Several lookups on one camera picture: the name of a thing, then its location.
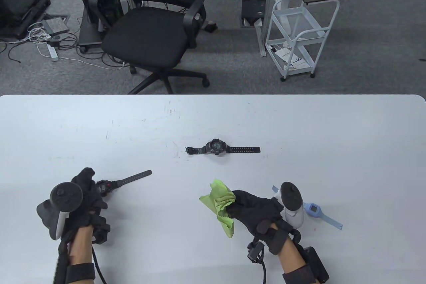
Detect person's right hand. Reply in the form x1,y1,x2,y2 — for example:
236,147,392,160
226,190,295,241

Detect person's left hand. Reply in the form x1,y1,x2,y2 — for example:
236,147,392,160
65,167,110,232

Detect green cleaning cloth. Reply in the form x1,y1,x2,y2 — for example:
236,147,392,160
199,179,237,239

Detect black watch with red face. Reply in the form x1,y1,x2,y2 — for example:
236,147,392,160
96,170,153,198

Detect light blue watch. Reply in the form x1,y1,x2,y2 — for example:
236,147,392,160
272,186,343,230

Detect black watch with grey face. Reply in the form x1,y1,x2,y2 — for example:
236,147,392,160
186,139,261,156

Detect black forearm band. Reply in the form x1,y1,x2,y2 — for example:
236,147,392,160
65,263,95,284
282,266,317,284

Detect person's left forearm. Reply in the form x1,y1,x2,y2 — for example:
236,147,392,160
68,224,95,268

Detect person's right forearm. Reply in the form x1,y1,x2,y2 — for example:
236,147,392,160
276,236,308,274

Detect black glove sensor box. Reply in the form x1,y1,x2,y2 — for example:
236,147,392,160
247,241,265,263
88,216,111,244

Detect white paper booklet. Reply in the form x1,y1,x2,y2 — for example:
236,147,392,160
275,48,307,71

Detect black computer cart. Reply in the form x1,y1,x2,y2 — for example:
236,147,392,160
68,0,133,53

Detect white metal stand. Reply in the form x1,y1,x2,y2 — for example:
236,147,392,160
256,0,278,58

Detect black mesh office chair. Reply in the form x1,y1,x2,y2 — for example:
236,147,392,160
88,0,211,95

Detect grey floor plate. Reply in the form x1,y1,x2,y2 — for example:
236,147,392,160
41,14,71,35

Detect black open floor hatch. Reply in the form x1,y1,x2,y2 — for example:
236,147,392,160
241,0,267,28

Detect black glove cable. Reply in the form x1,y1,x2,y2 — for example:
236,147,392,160
92,243,107,284
256,261,267,284

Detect black wrist camera unit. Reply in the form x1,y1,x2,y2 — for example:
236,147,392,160
53,254,69,284
301,247,330,284

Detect black floor cables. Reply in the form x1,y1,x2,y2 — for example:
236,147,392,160
0,39,23,64

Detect white cable bundle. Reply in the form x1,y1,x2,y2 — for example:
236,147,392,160
28,22,126,71

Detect white wire rolling cart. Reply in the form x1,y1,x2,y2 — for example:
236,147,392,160
265,0,340,82

